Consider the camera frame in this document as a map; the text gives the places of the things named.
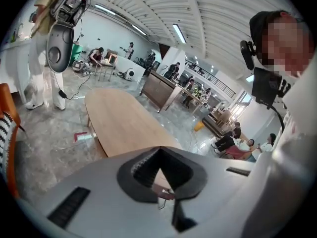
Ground orange and black sofa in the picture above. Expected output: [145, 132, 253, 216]
[0, 83, 22, 200]

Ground white round appliance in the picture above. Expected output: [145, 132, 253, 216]
[123, 68, 136, 81]

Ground black head camera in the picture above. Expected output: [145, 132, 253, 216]
[239, 40, 258, 71]

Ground ceiling light tubes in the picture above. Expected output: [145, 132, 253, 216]
[94, 0, 188, 44]

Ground wooden coffee table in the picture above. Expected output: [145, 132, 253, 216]
[84, 88, 184, 158]

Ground black cable with adapter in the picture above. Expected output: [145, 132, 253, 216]
[51, 70, 92, 101]

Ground black monitor mount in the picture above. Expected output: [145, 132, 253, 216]
[268, 104, 285, 133]

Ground brown wooden cabinet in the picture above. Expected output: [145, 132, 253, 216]
[140, 69, 183, 114]

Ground green bin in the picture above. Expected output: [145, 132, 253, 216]
[71, 42, 84, 61]

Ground white counter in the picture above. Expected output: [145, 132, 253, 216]
[116, 55, 147, 81]

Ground black chest monitor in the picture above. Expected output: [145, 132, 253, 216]
[251, 67, 292, 109]

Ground black white striped blanket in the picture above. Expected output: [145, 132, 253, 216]
[0, 110, 18, 173]

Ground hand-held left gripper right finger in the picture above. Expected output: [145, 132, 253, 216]
[161, 147, 258, 238]

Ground small wooden table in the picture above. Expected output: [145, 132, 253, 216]
[94, 63, 116, 81]

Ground black balcony railing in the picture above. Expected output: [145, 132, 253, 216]
[184, 59, 237, 99]

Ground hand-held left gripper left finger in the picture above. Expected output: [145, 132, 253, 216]
[19, 146, 177, 238]

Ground person's cream printed shirt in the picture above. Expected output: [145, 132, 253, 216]
[241, 65, 317, 238]

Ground person's face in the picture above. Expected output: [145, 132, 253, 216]
[249, 10, 310, 78]

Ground white table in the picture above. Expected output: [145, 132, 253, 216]
[0, 37, 34, 104]

